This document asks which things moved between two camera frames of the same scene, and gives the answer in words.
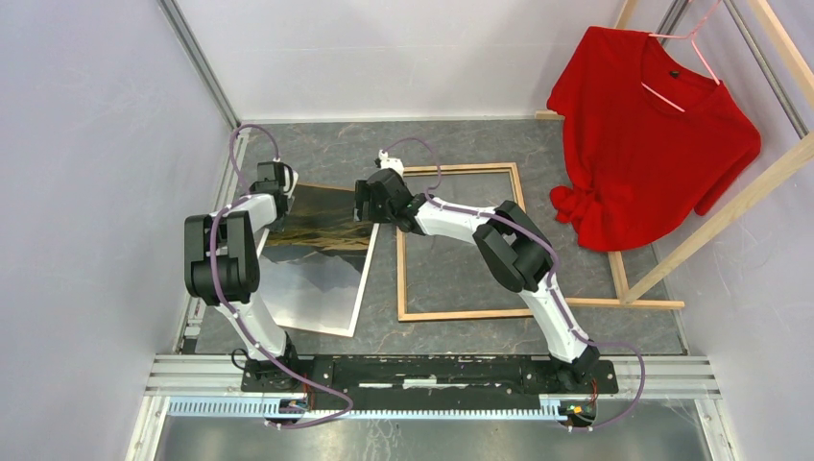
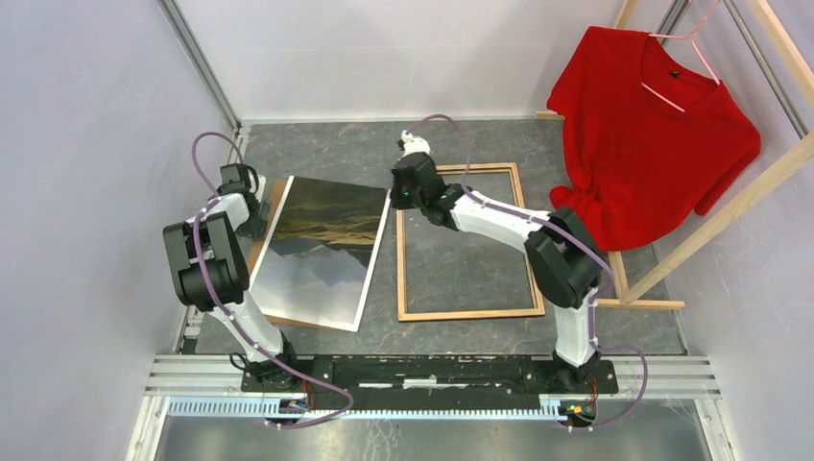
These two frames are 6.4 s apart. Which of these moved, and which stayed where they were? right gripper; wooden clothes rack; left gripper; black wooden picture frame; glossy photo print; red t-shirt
Moved: right gripper; left gripper
Stayed: wooden clothes rack; black wooden picture frame; glossy photo print; red t-shirt
